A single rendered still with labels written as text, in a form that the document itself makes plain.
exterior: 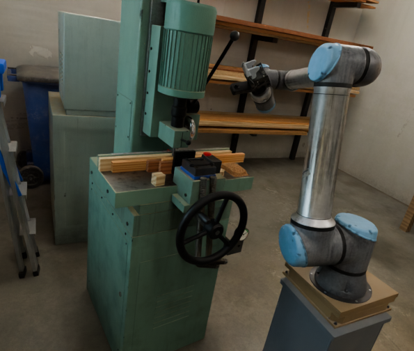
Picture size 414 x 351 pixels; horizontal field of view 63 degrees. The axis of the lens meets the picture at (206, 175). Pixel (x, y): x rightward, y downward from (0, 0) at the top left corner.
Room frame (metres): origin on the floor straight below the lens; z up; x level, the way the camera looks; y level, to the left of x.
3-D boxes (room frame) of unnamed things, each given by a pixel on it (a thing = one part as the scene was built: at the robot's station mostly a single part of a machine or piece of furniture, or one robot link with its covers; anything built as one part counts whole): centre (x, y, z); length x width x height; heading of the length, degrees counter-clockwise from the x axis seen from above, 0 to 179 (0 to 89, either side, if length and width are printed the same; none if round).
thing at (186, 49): (1.27, 0.15, 1.35); 0.18 x 0.18 x 0.31
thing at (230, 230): (1.31, -0.15, 0.58); 0.12 x 0.08 x 0.08; 36
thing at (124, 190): (1.19, 0.08, 0.87); 0.61 x 0.30 x 0.06; 126
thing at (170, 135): (1.29, 0.16, 1.03); 0.14 x 0.07 x 0.09; 36
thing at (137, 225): (1.37, 0.22, 0.76); 0.57 x 0.45 x 0.09; 36
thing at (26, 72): (2.78, 1.39, 0.48); 0.64 x 0.54 x 0.97; 121
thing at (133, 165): (1.31, 0.10, 0.92); 0.62 x 0.02 x 0.04; 126
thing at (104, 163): (1.30, 0.15, 0.93); 0.60 x 0.02 x 0.05; 126
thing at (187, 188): (1.12, 0.03, 0.92); 0.15 x 0.13 x 0.09; 126
